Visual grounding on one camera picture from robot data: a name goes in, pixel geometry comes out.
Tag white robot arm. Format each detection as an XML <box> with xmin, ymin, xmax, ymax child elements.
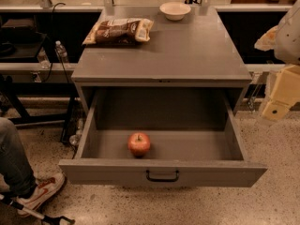
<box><xmin>254</xmin><ymin>0</ymin><xmax>300</xmax><ymax>121</ymax></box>

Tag brown chip bag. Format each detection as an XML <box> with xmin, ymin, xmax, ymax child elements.
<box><xmin>82</xmin><ymin>18</ymin><xmax>154</xmax><ymax>45</ymax></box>

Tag white red sneaker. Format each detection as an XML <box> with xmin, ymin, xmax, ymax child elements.
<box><xmin>17</xmin><ymin>172</ymin><xmax>65</xmax><ymax>210</ymax></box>

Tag white bowl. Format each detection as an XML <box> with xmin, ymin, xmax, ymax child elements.
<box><xmin>159</xmin><ymin>2</ymin><xmax>191</xmax><ymax>21</ymax></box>

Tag black cable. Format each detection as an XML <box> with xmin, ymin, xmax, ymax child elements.
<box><xmin>39</xmin><ymin>2</ymin><xmax>68</xmax><ymax>83</ymax></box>

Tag grey metal cabinet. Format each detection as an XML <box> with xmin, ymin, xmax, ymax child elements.
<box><xmin>72</xmin><ymin>6</ymin><xmax>251</xmax><ymax>111</ymax></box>

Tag black drawer handle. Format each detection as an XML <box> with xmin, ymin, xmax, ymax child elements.
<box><xmin>145</xmin><ymin>170</ymin><xmax>179</xmax><ymax>183</ymax></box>

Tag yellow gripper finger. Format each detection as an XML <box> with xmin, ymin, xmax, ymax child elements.
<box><xmin>254</xmin><ymin>26</ymin><xmax>278</xmax><ymax>52</ymax></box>
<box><xmin>262</xmin><ymin>65</ymin><xmax>300</xmax><ymax>121</ymax></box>

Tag black grey stick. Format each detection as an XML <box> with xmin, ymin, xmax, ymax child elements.
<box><xmin>0</xmin><ymin>194</ymin><xmax>75</xmax><ymax>225</ymax></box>

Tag red apple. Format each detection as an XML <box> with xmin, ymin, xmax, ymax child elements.
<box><xmin>127</xmin><ymin>132</ymin><xmax>151</xmax><ymax>157</ymax></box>

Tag grey open drawer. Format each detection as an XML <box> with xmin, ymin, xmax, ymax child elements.
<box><xmin>59</xmin><ymin>87</ymin><xmax>266</xmax><ymax>188</ymax></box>

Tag clear water bottle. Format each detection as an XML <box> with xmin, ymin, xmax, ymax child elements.
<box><xmin>55</xmin><ymin>40</ymin><xmax>69</xmax><ymax>65</ymax></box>

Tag plastic bottle on floor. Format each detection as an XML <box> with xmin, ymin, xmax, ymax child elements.
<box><xmin>69</xmin><ymin>118</ymin><xmax>84</xmax><ymax>146</ymax></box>

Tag person leg in jeans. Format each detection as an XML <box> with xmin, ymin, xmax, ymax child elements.
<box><xmin>0</xmin><ymin>117</ymin><xmax>37</xmax><ymax>198</ymax></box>

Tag black side table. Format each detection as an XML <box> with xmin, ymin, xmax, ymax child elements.
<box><xmin>0</xmin><ymin>18</ymin><xmax>77</xmax><ymax>143</ymax></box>

